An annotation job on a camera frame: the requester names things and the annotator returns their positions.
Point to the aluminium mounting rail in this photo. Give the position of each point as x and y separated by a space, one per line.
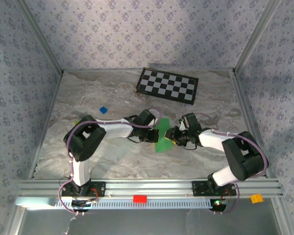
149 187

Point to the small blue block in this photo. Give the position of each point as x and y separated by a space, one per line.
103 110

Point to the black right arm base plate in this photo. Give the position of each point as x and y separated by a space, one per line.
198 188

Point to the black white checkerboard board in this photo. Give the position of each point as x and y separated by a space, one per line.
166 85

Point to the aluminium frame post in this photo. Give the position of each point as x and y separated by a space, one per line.
41 36
255 36

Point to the red toy brick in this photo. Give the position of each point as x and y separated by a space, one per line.
139 198

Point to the circuit board with LEDs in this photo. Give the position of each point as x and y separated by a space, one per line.
219 202

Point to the aluminium frame bar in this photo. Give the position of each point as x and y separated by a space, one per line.
100 70
51 110
243 102

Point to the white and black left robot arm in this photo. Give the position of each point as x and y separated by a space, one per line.
112 128

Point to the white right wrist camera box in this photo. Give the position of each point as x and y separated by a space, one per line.
182 124

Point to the orange toy brick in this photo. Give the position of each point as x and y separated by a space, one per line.
256 198

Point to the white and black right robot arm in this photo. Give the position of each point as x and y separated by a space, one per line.
240 156

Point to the green paper sheet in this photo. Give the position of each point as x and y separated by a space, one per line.
163 147

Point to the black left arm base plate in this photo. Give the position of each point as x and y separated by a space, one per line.
100 188

